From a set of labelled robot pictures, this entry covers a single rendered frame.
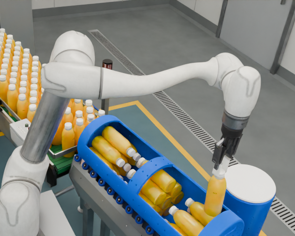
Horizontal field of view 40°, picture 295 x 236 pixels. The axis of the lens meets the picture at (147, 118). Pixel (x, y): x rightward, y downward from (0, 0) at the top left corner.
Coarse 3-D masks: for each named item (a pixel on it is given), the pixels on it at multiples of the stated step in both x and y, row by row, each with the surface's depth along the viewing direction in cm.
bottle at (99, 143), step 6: (96, 138) 207; (102, 138) 207; (96, 144) 205; (102, 144) 204; (108, 144) 204; (102, 150) 202; (108, 150) 201; (114, 150) 200; (108, 156) 199; (114, 156) 198; (120, 156) 200; (114, 162) 199
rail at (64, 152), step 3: (72, 147) 226; (75, 147) 227; (63, 150) 223; (66, 150) 224; (69, 150) 225; (72, 150) 227; (57, 153) 220; (60, 153) 222; (63, 153) 223; (66, 153) 225; (57, 156) 221; (60, 156) 223
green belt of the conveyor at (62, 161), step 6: (60, 144) 239; (54, 150) 234; (60, 150) 235; (48, 156) 229; (54, 156) 230; (72, 156) 232; (54, 162) 226; (60, 162) 226; (66, 162) 227; (54, 168) 230; (60, 168) 225; (66, 168) 227
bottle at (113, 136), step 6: (108, 126) 209; (102, 132) 208; (108, 132) 206; (114, 132) 205; (108, 138) 205; (114, 138) 203; (120, 138) 202; (114, 144) 203; (120, 144) 200; (126, 144) 200; (120, 150) 201; (126, 150) 200
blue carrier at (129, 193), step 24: (96, 120) 207; (144, 144) 210; (96, 168) 200; (144, 168) 183; (168, 168) 202; (120, 192) 189; (192, 192) 193; (144, 216) 180; (168, 216) 195; (216, 216) 162
